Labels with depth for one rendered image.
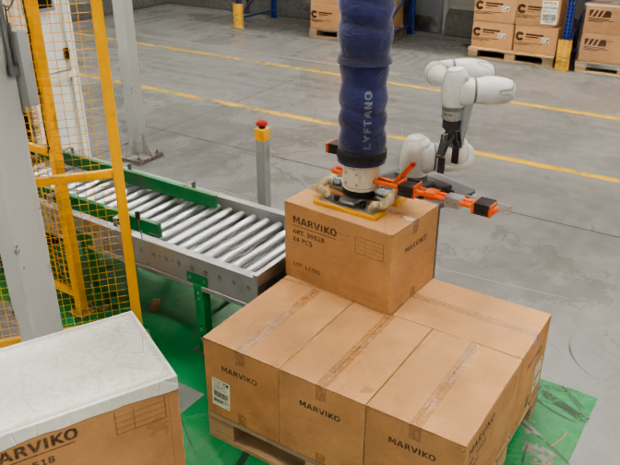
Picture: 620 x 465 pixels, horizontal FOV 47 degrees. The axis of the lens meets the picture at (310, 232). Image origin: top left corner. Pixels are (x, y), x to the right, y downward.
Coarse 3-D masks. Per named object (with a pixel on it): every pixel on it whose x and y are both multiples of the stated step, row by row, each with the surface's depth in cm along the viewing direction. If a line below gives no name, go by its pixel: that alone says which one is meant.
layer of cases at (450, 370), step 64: (256, 320) 315; (320, 320) 315; (384, 320) 315; (448, 320) 315; (512, 320) 315; (256, 384) 296; (320, 384) 276; (384, 384) 277; (448, 384) 276; (512, 384) 285; (320, 448) 289; (384, 448) 269; (448, 448) 251
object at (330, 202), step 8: (320, 200) 329; (328, 200) 328; (336, 200) 327; (336, 208) 324; (344, 208) 322; (352, 208) 320; (360, 208) 320; (360, 216) 317; (368, 216) 315; (376, 216) 314
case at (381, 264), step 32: (288, 224) 338; (320, 224) 325; (352, 224) 313; (384, 224) 311; (416, 224) 316; (288, 256) 346; (320, 256) 333; (352, 256) 320; (384, 256) 308; (416, 256) 326; (352, 288) 327; (384, 288) 315; (416, 288) 335
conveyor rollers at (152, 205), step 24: (48, 168) 479; (72, 168) 484; (72, 192) 444; (96, 192) 447; (144, 192) 445; (144, 216) 412; (168, 216) 415; (192, 216) 420; (216, 216) 411; (240, 216) 414; (168, 240) 384; (192, 240) 384; (216, 240) 385; (240, 240) 388; (264, 240) 392; (240, 264) 362; (264, 264) 364
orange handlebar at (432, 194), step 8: (336, 168) 334; (376, 184) 320; (384, 184) 317; (392, 184) 316; (416, 192) 309; (424, 192) 306; (432, 192) 306; (440, 192) 307; (440, 200) 304; (464, 200) 301; (472, 200) 300; (496, 208) 293
